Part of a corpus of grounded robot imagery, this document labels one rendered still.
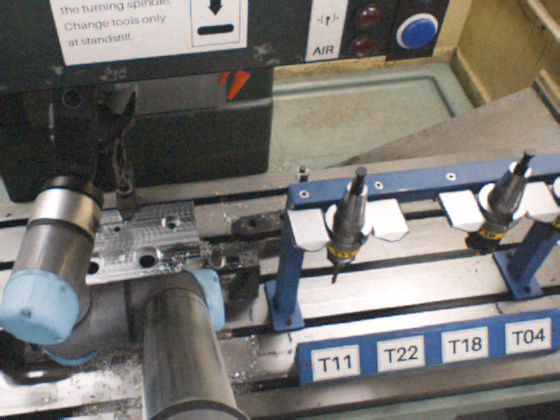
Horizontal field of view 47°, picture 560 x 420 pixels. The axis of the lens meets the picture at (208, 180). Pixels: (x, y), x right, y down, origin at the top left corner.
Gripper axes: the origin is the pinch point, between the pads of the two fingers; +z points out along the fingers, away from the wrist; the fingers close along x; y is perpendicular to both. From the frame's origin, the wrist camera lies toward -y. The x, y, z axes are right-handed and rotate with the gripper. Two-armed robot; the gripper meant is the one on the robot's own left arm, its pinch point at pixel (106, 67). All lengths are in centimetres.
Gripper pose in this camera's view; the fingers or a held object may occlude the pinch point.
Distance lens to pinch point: 84.3
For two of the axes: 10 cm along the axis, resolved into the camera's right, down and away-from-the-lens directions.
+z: 1.2, -8.0, 5.9
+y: 0.2, 6.0, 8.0
